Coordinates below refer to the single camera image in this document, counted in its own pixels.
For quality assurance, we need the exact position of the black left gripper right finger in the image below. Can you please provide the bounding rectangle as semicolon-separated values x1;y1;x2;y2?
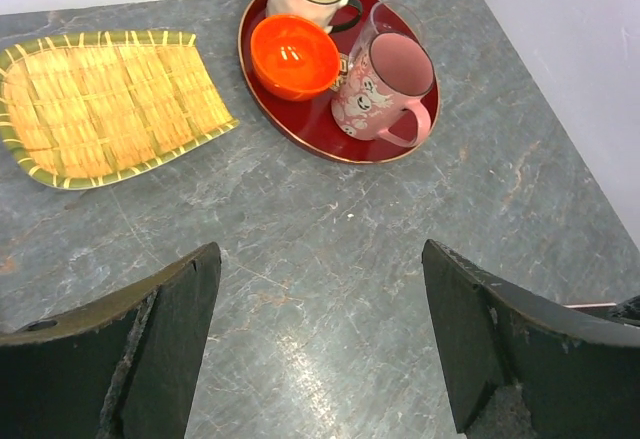
422;239;639;438

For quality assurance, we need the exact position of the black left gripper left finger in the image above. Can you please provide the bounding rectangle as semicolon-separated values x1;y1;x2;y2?
1;242;221;438

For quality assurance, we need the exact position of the pink-cased smartphone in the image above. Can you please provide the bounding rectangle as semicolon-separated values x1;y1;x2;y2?
567;295;640;327

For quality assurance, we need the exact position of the yellow woven bamboo mat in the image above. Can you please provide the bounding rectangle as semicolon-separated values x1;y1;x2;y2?
1;30;239;190

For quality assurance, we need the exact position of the red oval lacquer tray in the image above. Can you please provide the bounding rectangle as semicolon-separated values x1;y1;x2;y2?
237;0;441;164

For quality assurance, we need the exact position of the orange bowl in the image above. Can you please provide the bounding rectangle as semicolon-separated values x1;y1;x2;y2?
250;14;341;102

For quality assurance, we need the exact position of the pink patterned mug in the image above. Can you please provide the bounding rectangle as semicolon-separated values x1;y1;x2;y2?
331;32;436;148

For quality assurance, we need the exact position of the clear drinking glass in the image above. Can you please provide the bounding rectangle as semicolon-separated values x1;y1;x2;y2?
348;1;424;64

